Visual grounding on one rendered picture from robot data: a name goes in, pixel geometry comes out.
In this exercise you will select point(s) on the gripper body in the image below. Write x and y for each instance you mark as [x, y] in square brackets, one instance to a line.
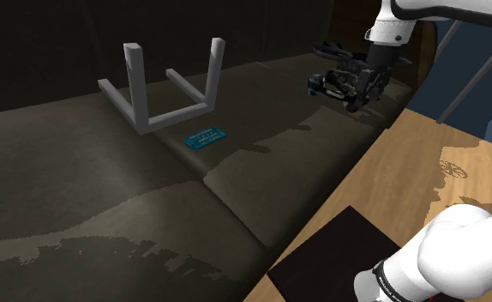
[380, 62]

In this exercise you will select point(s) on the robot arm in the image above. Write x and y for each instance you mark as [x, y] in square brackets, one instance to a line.
[459, 251]

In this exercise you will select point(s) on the black toy drone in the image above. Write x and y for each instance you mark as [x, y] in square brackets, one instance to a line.
[328, 52]

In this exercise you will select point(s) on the teal flat card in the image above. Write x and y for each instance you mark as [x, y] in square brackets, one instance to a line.
[204, 137]

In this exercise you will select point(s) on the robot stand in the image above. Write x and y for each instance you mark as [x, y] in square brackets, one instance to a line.
[333, 259]

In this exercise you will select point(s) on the dark olive sofa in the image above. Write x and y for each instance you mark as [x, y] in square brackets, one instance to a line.
[83, 167]

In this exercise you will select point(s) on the grey upturned stool frame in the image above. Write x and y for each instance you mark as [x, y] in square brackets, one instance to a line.
[139, 92]

